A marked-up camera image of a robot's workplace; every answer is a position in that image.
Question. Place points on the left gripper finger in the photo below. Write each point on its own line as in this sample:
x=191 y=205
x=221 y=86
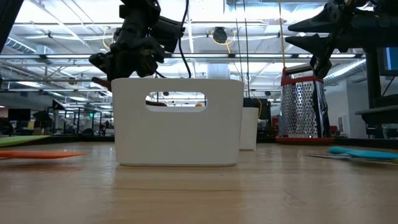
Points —
x=149 y=62
x=121 y=67

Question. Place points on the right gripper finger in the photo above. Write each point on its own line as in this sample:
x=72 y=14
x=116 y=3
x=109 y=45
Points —
x=317 y=21
x=311 y=42

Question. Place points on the yellow silicone spatula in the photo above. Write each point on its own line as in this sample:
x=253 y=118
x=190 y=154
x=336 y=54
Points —
x=199 y=105

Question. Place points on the orange silicone spatula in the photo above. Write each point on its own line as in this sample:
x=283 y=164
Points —
x=40 y=154

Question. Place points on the blue silicone spatula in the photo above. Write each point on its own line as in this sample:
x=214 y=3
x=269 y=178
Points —
x=363 y=153

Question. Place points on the green silicone spatula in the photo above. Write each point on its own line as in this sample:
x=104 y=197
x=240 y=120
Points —
x=18 y=140

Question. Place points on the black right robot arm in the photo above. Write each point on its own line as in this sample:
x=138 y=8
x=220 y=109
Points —
x=388 y=25

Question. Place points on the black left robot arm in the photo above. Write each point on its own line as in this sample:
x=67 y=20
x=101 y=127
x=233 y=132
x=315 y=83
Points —
x=6 y=18

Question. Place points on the black computer monitor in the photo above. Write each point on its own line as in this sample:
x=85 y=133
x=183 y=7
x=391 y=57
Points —
x=392 y=59

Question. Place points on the red steel box grater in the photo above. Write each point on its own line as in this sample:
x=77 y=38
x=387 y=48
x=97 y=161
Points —
x=300 y=109

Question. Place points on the long ceiling light strip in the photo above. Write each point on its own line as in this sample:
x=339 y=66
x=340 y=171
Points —
x=217 y=56

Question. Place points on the black ceiling spotlight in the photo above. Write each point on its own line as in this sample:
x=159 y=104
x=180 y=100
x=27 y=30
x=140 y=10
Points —
x=219 y=35

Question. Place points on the grey computer desk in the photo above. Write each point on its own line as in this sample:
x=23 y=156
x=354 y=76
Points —
x=373 y=102

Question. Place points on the white opaque plastic bin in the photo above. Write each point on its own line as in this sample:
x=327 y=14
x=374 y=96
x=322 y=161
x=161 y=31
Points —
x=177 y=137

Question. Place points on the black background cabinet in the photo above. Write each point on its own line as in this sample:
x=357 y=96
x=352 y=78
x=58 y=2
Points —
x=252 y=102

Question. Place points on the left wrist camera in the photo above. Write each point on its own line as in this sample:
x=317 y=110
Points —
x=171 y=32

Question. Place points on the white ceiling duct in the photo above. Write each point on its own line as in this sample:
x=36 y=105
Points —
x=217 y=71

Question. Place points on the black background frame rig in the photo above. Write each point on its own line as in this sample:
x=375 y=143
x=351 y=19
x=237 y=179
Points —
x=77 y=123

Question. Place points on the black aluminium table frame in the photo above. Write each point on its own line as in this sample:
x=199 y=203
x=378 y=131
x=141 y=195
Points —
x=77 y=140

